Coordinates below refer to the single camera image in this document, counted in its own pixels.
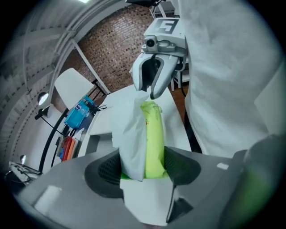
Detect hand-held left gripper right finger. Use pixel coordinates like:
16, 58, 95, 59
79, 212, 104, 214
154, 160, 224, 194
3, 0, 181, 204
164, 146, 248, 229

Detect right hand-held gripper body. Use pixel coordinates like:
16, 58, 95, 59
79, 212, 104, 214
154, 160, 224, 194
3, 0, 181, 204
141, 17, 187, 59

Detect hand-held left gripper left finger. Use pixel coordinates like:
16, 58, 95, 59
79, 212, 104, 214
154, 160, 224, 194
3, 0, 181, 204
13, 147, 139, 229

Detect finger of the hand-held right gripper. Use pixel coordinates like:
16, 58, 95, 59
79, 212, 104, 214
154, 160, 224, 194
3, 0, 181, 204
131, 53, 157, 92
150, 56, 179, 100

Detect white tissue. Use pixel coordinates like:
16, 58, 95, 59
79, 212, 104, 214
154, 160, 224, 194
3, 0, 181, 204
110, 90, 151, 182

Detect green tissue pack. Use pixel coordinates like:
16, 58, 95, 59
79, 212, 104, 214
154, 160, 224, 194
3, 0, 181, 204
119, 100, 177, 226

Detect white chair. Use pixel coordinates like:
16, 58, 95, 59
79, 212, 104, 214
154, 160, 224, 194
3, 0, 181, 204
171, 57, 190, 91

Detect white shelf rack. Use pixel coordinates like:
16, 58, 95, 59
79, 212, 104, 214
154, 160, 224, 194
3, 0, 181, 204
150, 0, 181, 19

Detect orange and red folders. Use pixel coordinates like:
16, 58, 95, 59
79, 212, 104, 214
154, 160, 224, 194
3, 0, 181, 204
59, 136, 76, 162

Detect black curved lamp pole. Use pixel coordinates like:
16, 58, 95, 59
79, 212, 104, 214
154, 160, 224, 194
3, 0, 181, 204
38, 108, 69, 173

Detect white floor lamp shade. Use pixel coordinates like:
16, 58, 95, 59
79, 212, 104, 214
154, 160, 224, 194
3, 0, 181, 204
54, 68, 95, 110

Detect blue bag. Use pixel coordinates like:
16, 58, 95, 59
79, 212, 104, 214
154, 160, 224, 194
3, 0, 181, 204
64, 95, 95, 129

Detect black desk lamp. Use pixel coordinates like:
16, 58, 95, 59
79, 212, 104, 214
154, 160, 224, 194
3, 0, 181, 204
34, 105, 51, 121

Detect round studio lamp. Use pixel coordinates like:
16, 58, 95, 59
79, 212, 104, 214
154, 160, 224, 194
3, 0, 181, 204
37, 91, 49, 106

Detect side table with cables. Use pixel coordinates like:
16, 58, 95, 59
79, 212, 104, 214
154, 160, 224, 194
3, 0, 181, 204
8, 161, 42, 183

